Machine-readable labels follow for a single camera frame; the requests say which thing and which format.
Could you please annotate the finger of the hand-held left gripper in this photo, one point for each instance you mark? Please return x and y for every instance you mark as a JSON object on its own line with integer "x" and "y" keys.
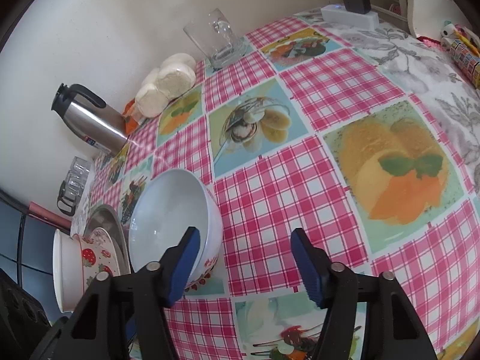
{"x": 131, "y": 324}

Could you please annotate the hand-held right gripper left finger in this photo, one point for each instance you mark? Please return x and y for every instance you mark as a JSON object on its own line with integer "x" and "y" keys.
{"x": 183, "y": 266}

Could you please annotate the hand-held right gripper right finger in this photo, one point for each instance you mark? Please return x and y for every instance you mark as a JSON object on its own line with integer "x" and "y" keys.
{"x": 309, "y": 266}

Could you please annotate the white square bowl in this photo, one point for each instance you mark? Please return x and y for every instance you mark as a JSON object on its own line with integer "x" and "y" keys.
{"x": 65, "y": 277}

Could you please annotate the small white bowl red print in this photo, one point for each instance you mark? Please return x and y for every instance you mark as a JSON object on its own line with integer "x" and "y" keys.
{"x": 168, "y": 210}

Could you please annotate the strawberry print bowl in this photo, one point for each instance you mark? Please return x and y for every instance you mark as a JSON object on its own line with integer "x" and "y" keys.
{"x": 93, "y": 260}

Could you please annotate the large stainless steel plate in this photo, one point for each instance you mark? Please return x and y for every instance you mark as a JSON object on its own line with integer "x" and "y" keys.
{"x": 103, "y": 213}

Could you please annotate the dark blue cabinet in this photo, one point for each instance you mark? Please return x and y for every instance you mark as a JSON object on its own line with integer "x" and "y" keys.
{"x": 26, "y": 240}

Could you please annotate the pink checked fruit tablecloth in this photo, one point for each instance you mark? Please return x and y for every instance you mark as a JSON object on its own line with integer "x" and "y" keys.
{"x": 281, "y": 195}

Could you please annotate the pink board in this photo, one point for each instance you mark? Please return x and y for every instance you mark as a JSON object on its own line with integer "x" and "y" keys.
{"x": 48, "y": 214}

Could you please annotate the clear drinking glass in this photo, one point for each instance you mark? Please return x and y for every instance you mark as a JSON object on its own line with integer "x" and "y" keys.
{"x": 76, "y": 183}
{"x": 81, "y": 165}

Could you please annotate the orange snack packet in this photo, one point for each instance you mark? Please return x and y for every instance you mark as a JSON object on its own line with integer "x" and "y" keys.
{"x": 131, "y": 120}

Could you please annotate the stainless steel thermos jug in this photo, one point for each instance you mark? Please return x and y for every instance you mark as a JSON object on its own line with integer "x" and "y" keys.
{"x": 93, "y": 120}

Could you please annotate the bag of white steamed buns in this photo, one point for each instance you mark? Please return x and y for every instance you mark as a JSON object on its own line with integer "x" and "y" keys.
{"x": 165, "y": 82}

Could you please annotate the clear glass mug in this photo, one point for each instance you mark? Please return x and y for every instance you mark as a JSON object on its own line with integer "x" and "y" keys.
{"x": 217, "y": 41}

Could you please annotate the grey floral cloth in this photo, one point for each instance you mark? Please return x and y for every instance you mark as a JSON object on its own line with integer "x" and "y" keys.
{"x": 431, "y": 67}

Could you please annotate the white power strip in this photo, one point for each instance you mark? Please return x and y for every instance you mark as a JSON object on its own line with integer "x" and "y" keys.
{"x": 348, "y": 18}

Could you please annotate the colourful cube stick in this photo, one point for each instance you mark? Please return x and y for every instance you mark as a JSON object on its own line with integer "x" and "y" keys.
{"x": 467, "y": 60}

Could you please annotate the small white roll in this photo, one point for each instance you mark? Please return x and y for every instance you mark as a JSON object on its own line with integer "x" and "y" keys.
{"x": 448, "y": 33}

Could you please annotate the white wooden chair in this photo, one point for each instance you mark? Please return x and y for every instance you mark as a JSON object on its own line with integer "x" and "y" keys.
{"x": 420, "y": 0}

